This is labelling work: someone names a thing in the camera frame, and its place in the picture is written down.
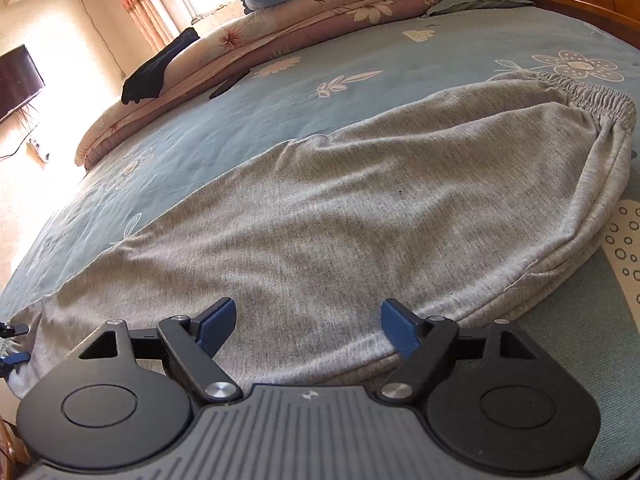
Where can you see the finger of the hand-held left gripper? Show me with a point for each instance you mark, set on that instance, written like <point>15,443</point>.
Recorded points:
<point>15,330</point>
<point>17,359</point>

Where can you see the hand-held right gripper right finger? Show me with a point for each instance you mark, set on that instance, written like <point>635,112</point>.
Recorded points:
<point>400,330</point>

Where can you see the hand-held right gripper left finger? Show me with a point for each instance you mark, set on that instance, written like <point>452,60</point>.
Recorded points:
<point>217,325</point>

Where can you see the grey sweatpants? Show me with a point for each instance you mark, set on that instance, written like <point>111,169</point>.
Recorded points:
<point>325,210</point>

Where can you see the black garment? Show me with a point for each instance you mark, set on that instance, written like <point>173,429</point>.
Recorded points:
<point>155,70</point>

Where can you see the flat teal pillow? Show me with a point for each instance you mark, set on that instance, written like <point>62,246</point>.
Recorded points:
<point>475,0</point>

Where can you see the blue floral bed sheet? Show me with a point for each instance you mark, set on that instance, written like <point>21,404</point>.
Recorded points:
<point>250,110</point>

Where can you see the patterned orange curtain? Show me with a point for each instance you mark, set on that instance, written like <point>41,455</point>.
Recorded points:
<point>140,5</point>

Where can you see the white power strip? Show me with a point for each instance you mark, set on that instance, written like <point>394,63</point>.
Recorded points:
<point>39,151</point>

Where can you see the black phone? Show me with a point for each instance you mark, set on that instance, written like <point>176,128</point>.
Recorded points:
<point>227,86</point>

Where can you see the folded pink floral quilt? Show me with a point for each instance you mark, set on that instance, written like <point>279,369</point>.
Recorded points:
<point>260,35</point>

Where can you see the black wall television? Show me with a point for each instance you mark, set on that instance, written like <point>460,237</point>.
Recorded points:
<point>17,82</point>

